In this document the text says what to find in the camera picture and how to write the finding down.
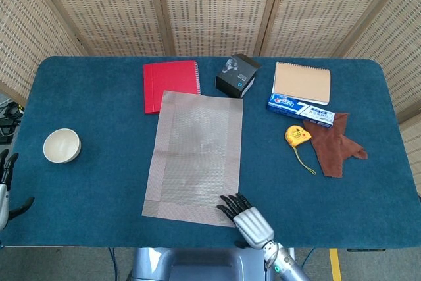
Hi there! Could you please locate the yellow floor tape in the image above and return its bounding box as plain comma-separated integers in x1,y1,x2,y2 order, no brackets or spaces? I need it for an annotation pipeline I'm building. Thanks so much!
328,248,343,281

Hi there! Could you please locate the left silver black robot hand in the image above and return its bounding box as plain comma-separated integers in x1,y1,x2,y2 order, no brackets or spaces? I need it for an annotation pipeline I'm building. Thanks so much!
0,149,36,231

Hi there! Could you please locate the black floor equipment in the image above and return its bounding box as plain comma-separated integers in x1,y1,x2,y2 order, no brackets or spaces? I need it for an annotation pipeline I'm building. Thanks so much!
0,101,26,145

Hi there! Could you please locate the tan kraft spiral notebook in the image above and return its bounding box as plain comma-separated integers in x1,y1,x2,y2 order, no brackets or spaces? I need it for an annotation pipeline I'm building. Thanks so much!
272,61,332,107

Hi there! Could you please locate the brown cloth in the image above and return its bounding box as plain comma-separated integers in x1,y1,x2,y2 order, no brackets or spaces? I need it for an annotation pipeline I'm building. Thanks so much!
301,112,368,178

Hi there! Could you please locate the woven bamboo folding screen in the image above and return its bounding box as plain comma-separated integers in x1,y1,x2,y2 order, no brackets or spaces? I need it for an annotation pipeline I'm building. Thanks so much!
0,0,421,196

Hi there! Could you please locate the red spiral notebook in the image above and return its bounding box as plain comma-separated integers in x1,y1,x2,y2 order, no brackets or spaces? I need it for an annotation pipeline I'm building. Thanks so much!
142,60,201,116

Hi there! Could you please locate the grey-blue robot torso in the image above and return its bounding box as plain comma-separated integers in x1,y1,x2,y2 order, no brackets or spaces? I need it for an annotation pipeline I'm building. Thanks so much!
126,247,276,281

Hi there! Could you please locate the white ceramic bowl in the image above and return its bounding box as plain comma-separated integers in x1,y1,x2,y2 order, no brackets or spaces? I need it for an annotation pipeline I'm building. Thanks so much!
43,128,82,164

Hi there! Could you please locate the blue felt table cover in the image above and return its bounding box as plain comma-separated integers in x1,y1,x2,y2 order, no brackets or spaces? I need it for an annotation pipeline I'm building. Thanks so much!
0,56,421,249

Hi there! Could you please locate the blue toothpaste box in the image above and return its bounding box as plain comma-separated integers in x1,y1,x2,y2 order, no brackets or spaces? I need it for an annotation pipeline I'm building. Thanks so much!
266,92,336,128

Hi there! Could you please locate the black cardboard product box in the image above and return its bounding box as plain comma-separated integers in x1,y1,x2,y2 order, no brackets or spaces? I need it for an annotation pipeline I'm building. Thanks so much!
215,53,263,99

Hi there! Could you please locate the yellow tape measure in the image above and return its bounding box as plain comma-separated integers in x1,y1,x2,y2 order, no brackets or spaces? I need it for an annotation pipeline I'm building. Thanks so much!
284,124,316,176

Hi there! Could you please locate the blue cable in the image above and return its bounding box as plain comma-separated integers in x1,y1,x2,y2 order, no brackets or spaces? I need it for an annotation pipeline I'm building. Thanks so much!
301,247,317,267
107,247,120,281

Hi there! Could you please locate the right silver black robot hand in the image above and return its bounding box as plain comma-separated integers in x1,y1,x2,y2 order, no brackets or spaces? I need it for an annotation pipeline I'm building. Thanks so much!
216,193,276,251

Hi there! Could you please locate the grey woven placemat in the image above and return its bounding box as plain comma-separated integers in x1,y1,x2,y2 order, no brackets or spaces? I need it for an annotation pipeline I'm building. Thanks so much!
141,90,245,228

